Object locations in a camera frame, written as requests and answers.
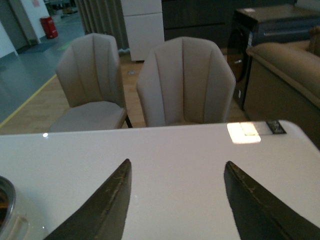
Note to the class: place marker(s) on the cream electric cooking pot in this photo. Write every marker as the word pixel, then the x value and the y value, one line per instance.
pixel 20 218

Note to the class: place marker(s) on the beige chair left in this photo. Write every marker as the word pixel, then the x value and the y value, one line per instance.
pixel 89 73

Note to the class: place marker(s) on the brown sofa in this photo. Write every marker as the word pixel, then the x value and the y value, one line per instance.
pixel 286 85

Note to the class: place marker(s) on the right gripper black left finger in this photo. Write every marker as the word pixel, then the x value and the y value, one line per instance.
pixel 103 215

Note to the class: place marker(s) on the dark kitchen counter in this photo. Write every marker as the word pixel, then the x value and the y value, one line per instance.
pixel 206 19

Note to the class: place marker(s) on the black appliance box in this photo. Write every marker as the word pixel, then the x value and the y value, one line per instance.
pixel 263 29

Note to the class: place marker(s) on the white pillar cabinet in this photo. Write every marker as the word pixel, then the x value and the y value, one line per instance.
pixel 144 26

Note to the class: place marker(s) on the red cabinet box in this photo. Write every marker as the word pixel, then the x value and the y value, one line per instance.
pixel 49 27

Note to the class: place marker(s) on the beige chair right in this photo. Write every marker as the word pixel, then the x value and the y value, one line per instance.
pixel 185 81

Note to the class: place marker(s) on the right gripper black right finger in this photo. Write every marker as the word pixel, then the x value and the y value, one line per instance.
pixel 260 215

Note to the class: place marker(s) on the table label sticker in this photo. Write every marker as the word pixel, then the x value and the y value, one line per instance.
pixel 257 128

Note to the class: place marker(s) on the beige chair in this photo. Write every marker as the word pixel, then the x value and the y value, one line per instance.
pixel 185 81
pixel 89 73

